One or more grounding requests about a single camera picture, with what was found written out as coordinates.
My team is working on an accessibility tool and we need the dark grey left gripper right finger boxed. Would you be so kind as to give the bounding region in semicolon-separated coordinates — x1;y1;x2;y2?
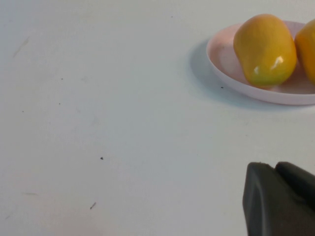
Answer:
274;161;315;213

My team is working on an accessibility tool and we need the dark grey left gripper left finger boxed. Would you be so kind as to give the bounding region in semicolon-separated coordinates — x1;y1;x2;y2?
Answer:
242;161;315;236

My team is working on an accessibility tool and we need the yellow-orange plastic mango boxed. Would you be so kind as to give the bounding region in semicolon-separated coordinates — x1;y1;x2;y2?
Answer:
294;19;315;86
233;13;298;88

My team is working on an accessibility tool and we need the pink round plate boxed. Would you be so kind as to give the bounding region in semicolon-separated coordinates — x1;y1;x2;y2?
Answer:
206;20;315;106

